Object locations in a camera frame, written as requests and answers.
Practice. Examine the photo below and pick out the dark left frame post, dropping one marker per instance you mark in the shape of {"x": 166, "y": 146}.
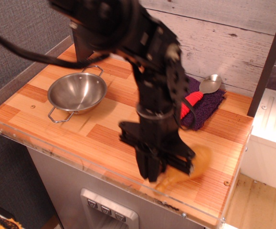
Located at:
{"x": 81, "y": 49}

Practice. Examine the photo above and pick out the yellow black object bottom left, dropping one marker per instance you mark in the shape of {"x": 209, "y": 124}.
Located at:
{"x": 9, "y": 224}

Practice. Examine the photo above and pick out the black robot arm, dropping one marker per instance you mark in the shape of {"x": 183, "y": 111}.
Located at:
{"x": 125, "y": 28}

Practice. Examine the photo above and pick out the silver toy kitchen cabinet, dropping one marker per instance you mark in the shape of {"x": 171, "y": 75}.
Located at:
{"x": 64, "y": 182}

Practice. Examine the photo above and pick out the purple folded cloth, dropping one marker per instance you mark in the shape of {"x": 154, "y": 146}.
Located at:
{"x": 203, "y": 109}

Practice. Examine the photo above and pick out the dark frame post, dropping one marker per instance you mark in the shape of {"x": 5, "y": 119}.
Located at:
{"x": 263, "y": 80}
{"x": 81, "y": 49}

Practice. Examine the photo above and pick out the silver dispenser button panel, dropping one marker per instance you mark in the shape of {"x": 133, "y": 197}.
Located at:
{"x": 102, "y": 213}

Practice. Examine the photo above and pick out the clear acrylic edge guard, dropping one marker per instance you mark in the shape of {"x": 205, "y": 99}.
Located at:
{"x": 96, "y": 149}

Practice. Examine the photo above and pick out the red handled metal spoon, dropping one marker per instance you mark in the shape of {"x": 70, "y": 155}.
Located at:
{"x": 209, "y": 85}

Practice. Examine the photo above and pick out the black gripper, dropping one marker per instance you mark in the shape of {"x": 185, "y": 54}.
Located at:
{"x": 157, "y": 143}

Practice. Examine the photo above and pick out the dark right frame post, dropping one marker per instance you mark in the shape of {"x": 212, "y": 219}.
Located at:
{"x": 263, "y": 80}

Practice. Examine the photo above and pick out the small steel frying pan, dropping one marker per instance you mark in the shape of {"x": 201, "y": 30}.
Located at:
{"x": 77, "y": 93}

